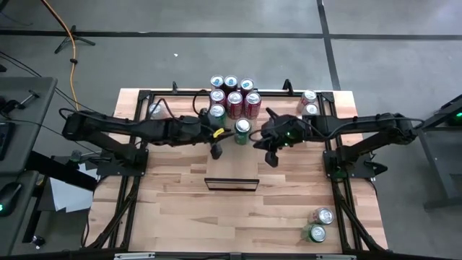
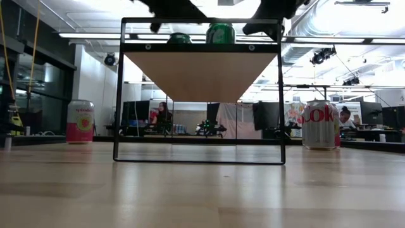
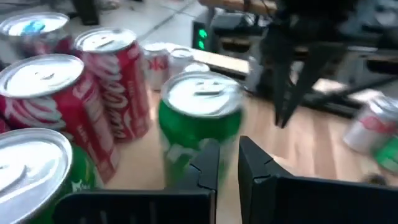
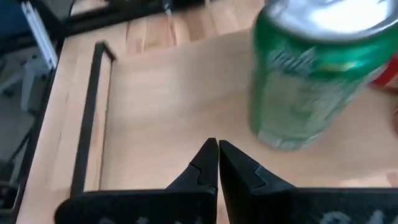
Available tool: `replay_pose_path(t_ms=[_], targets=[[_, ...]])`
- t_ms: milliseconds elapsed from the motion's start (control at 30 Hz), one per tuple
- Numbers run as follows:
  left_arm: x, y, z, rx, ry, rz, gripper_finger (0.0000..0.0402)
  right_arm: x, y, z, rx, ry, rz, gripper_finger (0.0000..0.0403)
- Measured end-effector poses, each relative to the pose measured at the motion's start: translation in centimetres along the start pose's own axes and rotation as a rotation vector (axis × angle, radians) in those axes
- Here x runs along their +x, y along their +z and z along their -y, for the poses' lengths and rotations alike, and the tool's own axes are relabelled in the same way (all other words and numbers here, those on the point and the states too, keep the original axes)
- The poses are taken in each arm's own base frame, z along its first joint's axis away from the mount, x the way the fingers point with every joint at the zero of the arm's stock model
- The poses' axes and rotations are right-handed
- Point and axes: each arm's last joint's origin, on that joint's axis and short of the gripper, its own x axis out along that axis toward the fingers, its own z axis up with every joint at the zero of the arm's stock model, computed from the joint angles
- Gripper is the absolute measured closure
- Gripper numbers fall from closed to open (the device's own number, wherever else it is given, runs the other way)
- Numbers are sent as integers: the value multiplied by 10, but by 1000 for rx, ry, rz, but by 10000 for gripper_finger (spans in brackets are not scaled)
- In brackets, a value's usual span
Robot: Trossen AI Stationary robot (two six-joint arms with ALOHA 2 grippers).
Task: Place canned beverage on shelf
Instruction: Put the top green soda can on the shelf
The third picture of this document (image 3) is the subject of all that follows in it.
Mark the black aluminium table frame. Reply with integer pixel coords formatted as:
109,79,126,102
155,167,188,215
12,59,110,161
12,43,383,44
217,62,398,121

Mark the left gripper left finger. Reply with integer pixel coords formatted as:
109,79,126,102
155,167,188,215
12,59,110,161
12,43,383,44
54,142,220,224

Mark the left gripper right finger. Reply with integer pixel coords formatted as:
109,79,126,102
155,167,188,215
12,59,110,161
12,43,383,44
238,136,398,224

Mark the pink white Spindrift can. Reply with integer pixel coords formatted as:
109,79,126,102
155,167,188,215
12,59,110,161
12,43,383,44
169,46,195,75
183,61,212,75

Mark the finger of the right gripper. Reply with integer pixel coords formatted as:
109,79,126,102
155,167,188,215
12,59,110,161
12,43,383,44
281,51,326,128
273,58,292,124

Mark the black device green light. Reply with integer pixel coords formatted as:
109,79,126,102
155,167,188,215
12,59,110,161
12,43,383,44
191,7,265,57

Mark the slim silver can blue tab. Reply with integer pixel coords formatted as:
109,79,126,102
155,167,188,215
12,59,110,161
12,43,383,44
0,11,74,58

